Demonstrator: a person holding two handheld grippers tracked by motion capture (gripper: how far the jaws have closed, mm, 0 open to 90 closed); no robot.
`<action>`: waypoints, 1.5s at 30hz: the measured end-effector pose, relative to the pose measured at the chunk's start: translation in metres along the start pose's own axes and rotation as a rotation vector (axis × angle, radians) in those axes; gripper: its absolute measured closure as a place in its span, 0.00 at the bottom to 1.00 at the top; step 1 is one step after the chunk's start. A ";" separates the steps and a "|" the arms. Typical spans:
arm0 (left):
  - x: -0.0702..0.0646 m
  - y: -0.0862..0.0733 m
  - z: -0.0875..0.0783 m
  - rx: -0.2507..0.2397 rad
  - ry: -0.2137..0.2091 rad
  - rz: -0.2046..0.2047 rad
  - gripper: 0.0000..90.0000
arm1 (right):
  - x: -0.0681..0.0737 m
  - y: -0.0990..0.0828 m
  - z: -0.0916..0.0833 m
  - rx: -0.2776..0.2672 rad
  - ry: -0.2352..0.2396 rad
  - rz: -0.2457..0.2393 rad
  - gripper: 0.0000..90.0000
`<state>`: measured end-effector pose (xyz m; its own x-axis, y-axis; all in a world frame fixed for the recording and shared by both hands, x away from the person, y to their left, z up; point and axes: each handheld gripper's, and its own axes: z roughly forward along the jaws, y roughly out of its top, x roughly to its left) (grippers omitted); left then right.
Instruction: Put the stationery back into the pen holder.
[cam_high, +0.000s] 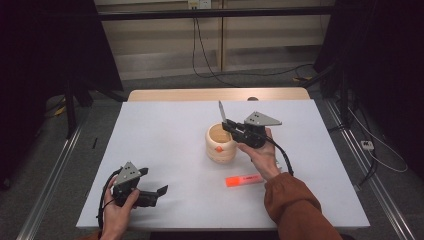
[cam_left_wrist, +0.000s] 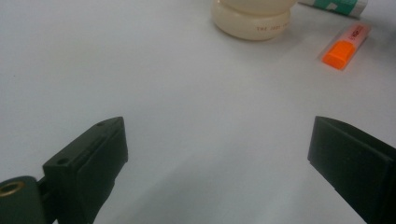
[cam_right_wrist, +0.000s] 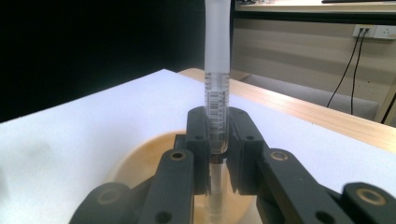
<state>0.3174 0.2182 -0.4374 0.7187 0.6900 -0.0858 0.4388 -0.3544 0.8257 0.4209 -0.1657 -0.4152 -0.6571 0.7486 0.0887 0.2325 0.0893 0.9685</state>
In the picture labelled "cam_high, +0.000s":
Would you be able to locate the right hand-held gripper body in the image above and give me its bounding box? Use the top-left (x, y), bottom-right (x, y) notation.
top-left (233, 111), bottom-right (283, 150)

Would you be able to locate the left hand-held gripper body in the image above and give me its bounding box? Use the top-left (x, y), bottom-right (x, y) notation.
top-left (111, 161), bottom-right (142, 207)

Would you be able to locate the cream duck-shaped pen holder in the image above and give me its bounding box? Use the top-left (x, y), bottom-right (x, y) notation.
top-left (204, 122), bottom-right (239, 165)

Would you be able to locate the orange highlighter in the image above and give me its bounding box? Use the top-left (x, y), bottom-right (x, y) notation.
top-left (225, 173), bottom-right (265, 188)

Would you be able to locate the person's right hand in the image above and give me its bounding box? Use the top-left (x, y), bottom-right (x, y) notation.
top-left (236, 127), bottom-right (283, 183)

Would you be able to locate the person's left hand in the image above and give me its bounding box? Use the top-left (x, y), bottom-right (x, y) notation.
top-left (99, 176), bottom-right (141, 240)

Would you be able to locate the wooden table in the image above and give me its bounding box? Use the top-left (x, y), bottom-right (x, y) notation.
top-left (127, 86), bottom-right (311, 103)

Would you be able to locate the black metal stand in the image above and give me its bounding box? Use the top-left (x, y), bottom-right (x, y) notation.
top-left (63, 78), bottom-right (128, 140)

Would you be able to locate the black horizontal bar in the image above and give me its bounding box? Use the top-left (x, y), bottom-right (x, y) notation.
top-left (97, 5), bottom-right (335, 22)

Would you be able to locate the black curtain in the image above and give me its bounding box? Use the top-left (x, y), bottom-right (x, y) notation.
top-left (0, 0), bottom-right (125, 189)
top-left (313, 0), bottom-right (424, 172)

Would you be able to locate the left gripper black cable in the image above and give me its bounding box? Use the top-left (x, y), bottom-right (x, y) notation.
top-left (96, 167), bottom-right (124, 231)

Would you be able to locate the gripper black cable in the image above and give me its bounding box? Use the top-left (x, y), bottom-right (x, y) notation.
top-left (96, 167), bottom-right (124, 231)
top-left (264, 135), bottom-right (296, 177)

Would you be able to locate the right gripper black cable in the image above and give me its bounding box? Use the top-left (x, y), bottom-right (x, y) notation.
top-left (264, 135), bottom-right (296, 177)

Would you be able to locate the black wall cable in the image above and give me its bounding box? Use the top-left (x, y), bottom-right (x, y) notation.
top-left (195, 17), bottom-right (315, 78)
top-left (191, 17), bottom-right (241, 89)

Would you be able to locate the metal floor rail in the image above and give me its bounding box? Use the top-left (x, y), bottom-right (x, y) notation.
top-left (15, 122), bottom-right (85, 240)
top-left (323, 99), bottom-right (417, 240)

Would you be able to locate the white wall socket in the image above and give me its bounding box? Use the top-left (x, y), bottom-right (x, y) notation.
top-left (187, 0), bottom-right (213, 10)

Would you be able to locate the white floor cable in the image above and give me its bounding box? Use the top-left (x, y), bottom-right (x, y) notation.
top-left (347, 106), bottom-right (410, 174)

